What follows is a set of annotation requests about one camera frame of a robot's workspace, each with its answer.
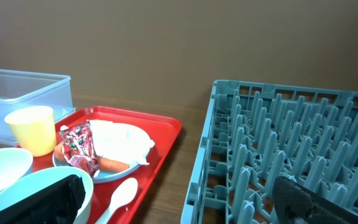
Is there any white plastic spoon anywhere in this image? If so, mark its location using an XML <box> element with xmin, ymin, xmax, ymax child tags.
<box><xmin>95</xmin><ymin>177</ymin><xmax>138</xmax><ymax>224</ymax></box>

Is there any red snack wrapper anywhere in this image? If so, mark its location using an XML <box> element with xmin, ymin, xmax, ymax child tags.
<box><xmin>60</xmin><ymin>121</ymin><xmax>100</xmax><ymax>177</ymax></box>

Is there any grey dishwasher rack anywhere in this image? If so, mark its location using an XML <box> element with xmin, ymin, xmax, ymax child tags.
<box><xmin>181</xmin><ymin>80</ymin><xmax>358</xmax><ymax>223</ymax></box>

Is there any white tissue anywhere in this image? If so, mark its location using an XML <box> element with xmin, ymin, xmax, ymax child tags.
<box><xmin>89</xmin><ymin>119</ymin><xmax>155</xmax><ymax>166</ymax></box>

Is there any yellow plastic cup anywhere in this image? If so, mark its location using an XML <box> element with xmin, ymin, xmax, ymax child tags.
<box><xmin>4</xmin><ymin>106</ymin><xmax>57</xmax><ymax>157</ymax></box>

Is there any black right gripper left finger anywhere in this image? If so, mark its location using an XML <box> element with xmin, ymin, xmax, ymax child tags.
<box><xmin>0</xmin><ymin>174</ymin><xmax>86</xmax><ymax>224</ymax></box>

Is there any green bowl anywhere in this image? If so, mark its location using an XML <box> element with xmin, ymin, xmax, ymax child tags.
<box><xmin>0</xmin><ymin>166</ymin><xmax>94</xmax><ymax>224</ymax></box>

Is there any light blue plate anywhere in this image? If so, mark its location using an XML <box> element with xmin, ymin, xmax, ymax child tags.
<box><xmin>52</xmin><ymin>144</ymin><xmax>140</xmax><ymax>184</ymax></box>

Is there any clear plastic waste bin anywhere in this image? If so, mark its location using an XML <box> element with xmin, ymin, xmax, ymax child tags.
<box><xmin>0</xmin><ymin>69</ymin><xmax>75</xmax><ymax>146</ymax></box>

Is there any orange carrot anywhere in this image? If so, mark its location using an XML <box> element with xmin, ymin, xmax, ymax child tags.
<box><xmin>54</xmin><ymin>142</ymin><xmax>129</xmax><ymax>173</ymax></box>

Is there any light blue bowl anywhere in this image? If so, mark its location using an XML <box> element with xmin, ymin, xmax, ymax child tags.
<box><xmin>0</xmin><ymin>147</ymin><xmax>34</xmax><ymax>191</ymax></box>

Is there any red plastic tray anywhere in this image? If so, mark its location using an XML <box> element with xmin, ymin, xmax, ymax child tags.
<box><xmin>33</xmin><ymin>106</ymin><xmax>182</xmax><ymax>223</ymax></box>

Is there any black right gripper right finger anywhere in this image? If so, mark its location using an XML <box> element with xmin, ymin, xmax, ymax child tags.
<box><xmin>272</xmin><ymin>176</ymin><xmax>358</xmax><ymax>224</ymax></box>

